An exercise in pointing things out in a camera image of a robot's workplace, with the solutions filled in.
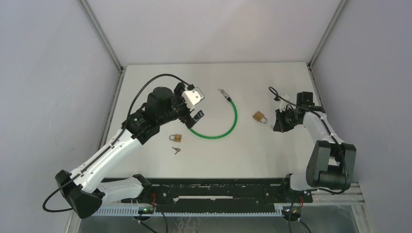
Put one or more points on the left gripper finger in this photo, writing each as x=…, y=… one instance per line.
x=200, y=114
x=189, y=122

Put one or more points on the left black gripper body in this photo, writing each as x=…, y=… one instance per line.
x=181, y=110

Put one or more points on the aluminium frame post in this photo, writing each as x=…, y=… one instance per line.
x=101, y=35
x=328, y=31

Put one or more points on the green cable lock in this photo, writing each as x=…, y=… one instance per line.
x=227, y=130

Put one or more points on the left aluminium frame post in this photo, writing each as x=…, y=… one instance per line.
x=101, y=35

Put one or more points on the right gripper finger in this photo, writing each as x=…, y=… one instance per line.
x=280, y=115
x=277, y=127

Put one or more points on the brass padlock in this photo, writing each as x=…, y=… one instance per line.
x=260, y=117
x=175, y=138

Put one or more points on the white slotted cable duct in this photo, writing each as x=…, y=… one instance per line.
x=278, y=210

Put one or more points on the small silver key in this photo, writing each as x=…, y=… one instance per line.
x=177, y=150

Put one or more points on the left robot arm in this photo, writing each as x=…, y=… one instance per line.
x=83, y=188

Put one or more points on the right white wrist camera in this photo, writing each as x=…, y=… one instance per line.
x=284, y=102

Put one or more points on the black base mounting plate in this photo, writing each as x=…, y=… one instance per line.
x=220, y=195

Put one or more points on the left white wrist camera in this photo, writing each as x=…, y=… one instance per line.
x=193, y=97

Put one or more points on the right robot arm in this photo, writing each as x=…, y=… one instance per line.
x=331, y=164

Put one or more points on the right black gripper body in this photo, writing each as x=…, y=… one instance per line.
x=290, y=121

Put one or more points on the right aluminium frame post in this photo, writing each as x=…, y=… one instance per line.
x=328, y=31

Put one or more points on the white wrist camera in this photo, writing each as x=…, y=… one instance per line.
x=193, y=97
x=284, y=102

